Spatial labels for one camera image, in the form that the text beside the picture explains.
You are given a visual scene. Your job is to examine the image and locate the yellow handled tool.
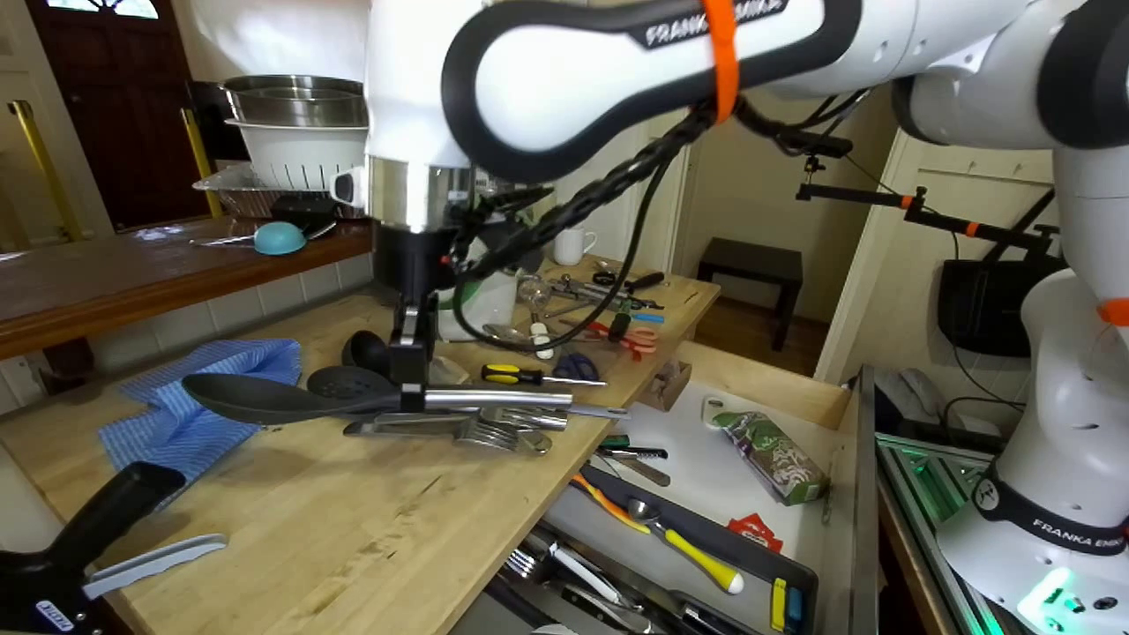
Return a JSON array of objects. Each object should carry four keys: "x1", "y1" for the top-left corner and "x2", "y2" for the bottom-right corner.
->
[{"x1": 605, "y1": 473, "x2": 750, "y2": 598}]

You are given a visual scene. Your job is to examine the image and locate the yellow black screwdriver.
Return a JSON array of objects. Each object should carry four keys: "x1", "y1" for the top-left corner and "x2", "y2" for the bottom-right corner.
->
[{"x1": 476, "y1": 359, "x2": 611, "y2": 393}]

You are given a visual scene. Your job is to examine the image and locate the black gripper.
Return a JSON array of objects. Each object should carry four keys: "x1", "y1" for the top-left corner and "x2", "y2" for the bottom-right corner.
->
[{"x1": 372, "y1": 221, "x2": 466, "y2": 411}]

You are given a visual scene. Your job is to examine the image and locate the orange handled scissors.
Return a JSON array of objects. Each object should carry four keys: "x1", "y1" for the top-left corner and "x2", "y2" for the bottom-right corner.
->
[{"x1": 586, "y1": 316, "x2": 665, "y2": 363}]

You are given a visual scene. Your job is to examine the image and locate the black green handled tool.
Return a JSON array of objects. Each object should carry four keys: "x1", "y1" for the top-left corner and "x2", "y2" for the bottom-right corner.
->
[{"x1": 596, "y1": 434, "x2": 673, "y2": 490}]

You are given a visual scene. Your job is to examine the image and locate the grey metal knife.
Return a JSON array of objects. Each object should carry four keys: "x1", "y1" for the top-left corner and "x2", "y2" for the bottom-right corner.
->
[{"x1": 521, "y1": 531, "x2": 665, "y2": 635}]

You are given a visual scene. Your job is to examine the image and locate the red packet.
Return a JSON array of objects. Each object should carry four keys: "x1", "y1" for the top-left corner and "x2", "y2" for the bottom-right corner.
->
[{"x1": 723, "y1": 510, "x2": 787, "y2": 556}]

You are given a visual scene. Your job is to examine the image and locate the metal bowl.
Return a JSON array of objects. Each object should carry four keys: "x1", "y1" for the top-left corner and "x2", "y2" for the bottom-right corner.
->
[{"x1": 224, "y1": 69, "x2": 374, "y2": 129}]

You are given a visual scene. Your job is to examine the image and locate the green lit metal frame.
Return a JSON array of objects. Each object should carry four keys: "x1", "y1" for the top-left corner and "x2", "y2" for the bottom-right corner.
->
[{"x1": 875, "y1": 431, "x2": 1007, "y2": 635}]

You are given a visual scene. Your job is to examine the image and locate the wooden drawer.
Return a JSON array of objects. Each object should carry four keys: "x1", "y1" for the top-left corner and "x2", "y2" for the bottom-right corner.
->
[{"x1": 452, "y1": 340, "x2": 881, "y2": 635}]

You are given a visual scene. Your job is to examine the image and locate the dark cutlery rack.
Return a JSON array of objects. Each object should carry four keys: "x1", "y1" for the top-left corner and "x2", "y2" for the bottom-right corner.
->
[{"x1": 487, "y1": 461, "x2": 824, "y2": 635}]

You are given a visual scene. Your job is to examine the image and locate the white mug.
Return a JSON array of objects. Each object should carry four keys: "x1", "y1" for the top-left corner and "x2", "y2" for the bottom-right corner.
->
[{"x1": 552, "y1": 221, "x2": 592, "y2": 268}]

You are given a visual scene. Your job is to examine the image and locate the blue bowl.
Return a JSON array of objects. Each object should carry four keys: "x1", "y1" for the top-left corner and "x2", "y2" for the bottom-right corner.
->
[{"x1": 251, "y1": 217, "x2": 310, "y2": 262}]

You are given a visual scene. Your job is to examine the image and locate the black cable bundle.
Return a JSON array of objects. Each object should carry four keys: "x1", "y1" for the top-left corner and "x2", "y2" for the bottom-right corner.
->
[{"x1": 452, "y1": 83, "x2": 858, "y2": 357}]

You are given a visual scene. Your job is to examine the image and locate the black stool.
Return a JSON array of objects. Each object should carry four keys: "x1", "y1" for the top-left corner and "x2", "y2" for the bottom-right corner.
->
[{"x1": 697, "y1": 236, "x2": 810, "y2": 352}]

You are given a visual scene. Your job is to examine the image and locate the orange cable strap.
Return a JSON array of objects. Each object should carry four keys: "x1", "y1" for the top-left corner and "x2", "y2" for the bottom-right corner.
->
[{"x1": 704, "y1": 0, "x2": 744, "y2": 128}]

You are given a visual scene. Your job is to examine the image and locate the blue cloth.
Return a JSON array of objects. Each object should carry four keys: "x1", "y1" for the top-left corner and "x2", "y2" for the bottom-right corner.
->
[{"x1": 100, "y1": 334, "x2": 309, "y2": 479}]

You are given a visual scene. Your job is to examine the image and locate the big black spoon metal handle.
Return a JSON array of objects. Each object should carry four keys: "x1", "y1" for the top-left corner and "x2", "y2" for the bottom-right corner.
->
[{"x1": 179, "y1": 366, "x2": 579, "y2": 431}]

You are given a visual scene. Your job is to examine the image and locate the green plastic bag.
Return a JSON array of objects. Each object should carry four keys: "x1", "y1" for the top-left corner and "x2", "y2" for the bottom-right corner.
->
[{"x1": 704, "y1": 396, "x2": 832, "y2": 508}]

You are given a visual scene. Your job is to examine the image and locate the black box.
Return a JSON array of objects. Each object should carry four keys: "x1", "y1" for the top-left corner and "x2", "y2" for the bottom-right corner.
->
[{"x1": 937, "y1": 256, "x2": 1040, "y2": 359}]

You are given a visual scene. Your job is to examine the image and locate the black camera stand bar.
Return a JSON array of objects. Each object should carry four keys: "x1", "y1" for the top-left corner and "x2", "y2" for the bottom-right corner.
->
[{"x1": 793, "y1": 179, "x2": 1064, "y2": 256}]

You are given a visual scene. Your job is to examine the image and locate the dark wooden door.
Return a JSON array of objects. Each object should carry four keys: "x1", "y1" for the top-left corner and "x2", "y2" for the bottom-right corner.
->
[{"x1": 24, "y1": 0, "x2": 212, "y2": 232}]

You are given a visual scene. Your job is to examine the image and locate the dark blue handled tool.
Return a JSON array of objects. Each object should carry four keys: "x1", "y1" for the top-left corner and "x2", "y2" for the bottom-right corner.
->
[{"x1": 552, "y1": 349, "x2": 605, "y2": 383}]

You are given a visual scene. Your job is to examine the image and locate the black ladle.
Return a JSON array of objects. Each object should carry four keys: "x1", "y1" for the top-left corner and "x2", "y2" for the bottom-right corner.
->
[{"x1": 338, "y1": 327, "x2": 399, "y2": 381}]

